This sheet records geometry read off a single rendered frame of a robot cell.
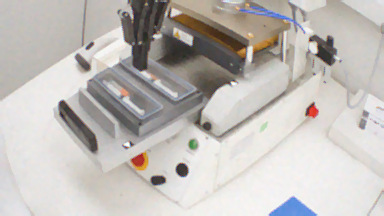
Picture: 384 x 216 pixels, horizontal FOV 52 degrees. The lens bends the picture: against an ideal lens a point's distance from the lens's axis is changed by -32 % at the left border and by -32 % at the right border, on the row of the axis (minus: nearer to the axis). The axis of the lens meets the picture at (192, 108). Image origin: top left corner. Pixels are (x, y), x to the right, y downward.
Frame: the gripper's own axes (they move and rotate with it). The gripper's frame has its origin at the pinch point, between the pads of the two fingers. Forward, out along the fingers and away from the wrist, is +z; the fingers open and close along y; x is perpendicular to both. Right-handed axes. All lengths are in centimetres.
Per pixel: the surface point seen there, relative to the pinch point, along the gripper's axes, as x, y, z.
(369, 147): 45, -52, 28
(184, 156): 10.8, -3.4, 21.2
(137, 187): 4.1, 4.8, 32.4
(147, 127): 10.0, 5.9, 8.9
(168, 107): 9.0, -0.1, 7.9
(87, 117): -1.8, 13.6, 10.4
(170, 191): 11.2, 0.8, 30.1
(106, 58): -33.3, -13.9, 23.3
